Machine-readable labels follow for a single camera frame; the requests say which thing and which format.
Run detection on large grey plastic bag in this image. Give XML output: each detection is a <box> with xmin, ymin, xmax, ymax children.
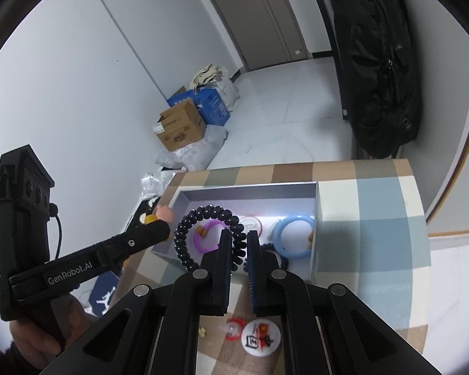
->
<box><xmin>155</xmin><ymin>125</ymin><xmax>227</xmax><ymax>173</ymax></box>

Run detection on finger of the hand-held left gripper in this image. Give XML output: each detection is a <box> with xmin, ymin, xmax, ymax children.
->
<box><xmin>101</xmin><ymin>221</ymin><xmax>172</xmax><ymax>270</ymax></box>

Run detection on dark spiral hair tie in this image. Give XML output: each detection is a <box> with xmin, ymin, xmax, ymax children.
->
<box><xmin>174</xmin><ymin>204</ymin><xmax>248</xmax><ymax>272</ymax></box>

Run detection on grey cardboard box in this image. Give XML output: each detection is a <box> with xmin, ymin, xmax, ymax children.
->
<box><xmin>152</xmin><ymin>182</ymin><xmax>321</xmax><ymax>286</ymax></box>

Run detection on checkered tablecloth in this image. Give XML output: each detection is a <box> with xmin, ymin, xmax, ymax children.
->
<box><xmin>117</xmin><ymin>159</ymin><xmax>432</xmax><ymax>375</ymax></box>

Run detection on small grey plastic bag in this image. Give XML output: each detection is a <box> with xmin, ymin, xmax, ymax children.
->
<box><xmin>141</xmin><ymin>172</ymin><xmax>173</xmax><ymax>200</ymax></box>

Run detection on blue cardboard box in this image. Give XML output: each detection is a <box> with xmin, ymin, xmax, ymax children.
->
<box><xmin>167</xmin><ymin>86</ymin><xmax>231</xmax><ymax>126</ymax></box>

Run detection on purple bangle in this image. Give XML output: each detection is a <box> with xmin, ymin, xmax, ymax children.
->
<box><xmin>193</xmin><ymin>219</ymin><xmax>229</xmax><ymax>254</ymax></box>

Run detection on beige cloth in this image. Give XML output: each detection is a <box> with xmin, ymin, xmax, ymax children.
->
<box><xmin>189</xmin><ymin>63</ymin><xmax>229</xmax><ymax>90</ymax></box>

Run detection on grey door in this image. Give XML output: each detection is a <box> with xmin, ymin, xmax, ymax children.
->
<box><xmin>193</xmin><ymin>0</ymin><xmax>309</xmax><ymax>72</ymax></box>

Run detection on small blonde doll figure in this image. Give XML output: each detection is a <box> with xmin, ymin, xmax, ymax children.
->
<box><xmin>144</xmin><ymin>205</ymin><xmax>174</xmax><ymax>227</ymax></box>

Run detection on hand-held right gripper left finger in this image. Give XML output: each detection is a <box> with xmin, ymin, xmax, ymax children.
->
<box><xmin>39</xmin><ymin>230</ymin><xmax>235</xmax><ymax>375</ymax></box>

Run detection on white printed round badge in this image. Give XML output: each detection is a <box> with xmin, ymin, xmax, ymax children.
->
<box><xmin>242</xmin><ymin>318</ymin><xmax>278</xmax><ymax>354</ymax></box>

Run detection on person's left hand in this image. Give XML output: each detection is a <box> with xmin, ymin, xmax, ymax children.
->
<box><xmin>8</xmin><ymin>294</ymin><xmax>96</xmax><ymax>371</ymax></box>

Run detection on brown cardboard box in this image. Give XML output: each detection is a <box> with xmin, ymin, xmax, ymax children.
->
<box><xmin>152</xmin><ymin>99</ymin><xmax>208</xmax><ymax>152</ymax></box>

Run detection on blue bangle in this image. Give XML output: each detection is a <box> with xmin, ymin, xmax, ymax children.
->
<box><xmin>271</xmin><ymin>214</ymin><xmax>315</xmax><ymax>258</ymax></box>

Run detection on dark bead bracelet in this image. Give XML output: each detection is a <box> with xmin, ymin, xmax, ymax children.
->
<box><xmin>262</xmin><ymin>242</ymin><xmax>294</xmax><ymax>270</ymax></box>

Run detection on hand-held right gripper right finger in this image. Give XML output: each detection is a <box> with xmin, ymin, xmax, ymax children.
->
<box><xmin>247</xmin><ymin>231</ymin><xmax>442</xmax><ymax>375</ymax></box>

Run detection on white plastic bag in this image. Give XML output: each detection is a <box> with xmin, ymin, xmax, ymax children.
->
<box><xmin>219</xmin><ymin>72</ymin><xmax>243</xmax><ymax>114</ymax></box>

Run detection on white round pin badge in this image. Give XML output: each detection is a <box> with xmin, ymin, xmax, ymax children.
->
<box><xmin>240</xmin><ymin>215</ymin><xmax>263</xmax><ymax>239</ymax></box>

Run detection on black backpack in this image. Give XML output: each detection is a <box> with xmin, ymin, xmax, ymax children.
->
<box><xmin>328</xmin><ymin>0</ymin><xmax>423</xmax><ymax>159</ymax></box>

